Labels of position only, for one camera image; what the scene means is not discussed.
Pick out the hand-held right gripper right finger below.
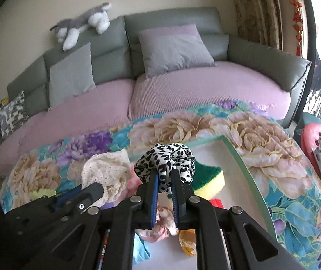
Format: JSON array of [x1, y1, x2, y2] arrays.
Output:
[[172, 170, 304, 270]]

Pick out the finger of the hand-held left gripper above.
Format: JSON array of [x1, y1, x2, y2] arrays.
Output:
[[55, 182, 105, 217]]

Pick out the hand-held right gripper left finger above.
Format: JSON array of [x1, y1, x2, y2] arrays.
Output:
[[28, 174, 159, 270]]

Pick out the cream lace cloth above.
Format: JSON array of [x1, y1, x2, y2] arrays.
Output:
[[82, 149, 132, 207]]

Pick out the green and yellow sponge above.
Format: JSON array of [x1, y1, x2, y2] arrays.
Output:
[[193, 162, 225, 200]]

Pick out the leopard print scrunchie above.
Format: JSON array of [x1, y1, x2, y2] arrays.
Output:
[[134, 143, 196, 194]]

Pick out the green rimmed cardboard box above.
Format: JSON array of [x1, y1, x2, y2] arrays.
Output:
[[134, 135, 279, 270]]

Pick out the pale pink scrunchie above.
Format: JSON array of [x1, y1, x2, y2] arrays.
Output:
[[135, 205, 179, 242]]

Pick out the orange patterned cloth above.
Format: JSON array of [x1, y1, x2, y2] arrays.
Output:
[[179, 229, 197, 256]]

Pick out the small red cloth item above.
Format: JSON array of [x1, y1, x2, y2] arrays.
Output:
[[209, 199, 228, 210]]

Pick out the light blue cloth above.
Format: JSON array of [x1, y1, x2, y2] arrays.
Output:
[[134, 232, 151, 262]]

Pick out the pink ribbed sofa cover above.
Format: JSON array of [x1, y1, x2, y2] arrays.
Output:
[[128, 60, 290, 121], [0, 79, 136, 178]]

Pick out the floral printed blanket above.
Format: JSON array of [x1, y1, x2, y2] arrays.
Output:
[[0, 100, 321, 270]]

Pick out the blue white patterned pillow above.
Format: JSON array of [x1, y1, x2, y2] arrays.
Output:
[[0, 90, 30, 140]]

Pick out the pink plastic chair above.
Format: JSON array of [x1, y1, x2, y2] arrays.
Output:
[[301, 124, 321, 175]]

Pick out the lilac grey cushion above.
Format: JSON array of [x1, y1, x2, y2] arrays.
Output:
[[138, 24, 216, 78]]

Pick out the grey white plush dog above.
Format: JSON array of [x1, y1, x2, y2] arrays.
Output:
[[50, 2, 112, 52]]

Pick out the grey-green sofa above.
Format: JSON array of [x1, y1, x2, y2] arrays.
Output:
[[0, 7, 311, 175]]

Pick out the beige patterned curtain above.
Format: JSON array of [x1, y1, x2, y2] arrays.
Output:
[[229, 0, 283, 50]]

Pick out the red hanging decoration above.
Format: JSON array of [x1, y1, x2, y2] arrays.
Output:
[[281, 0, 304, 57]]

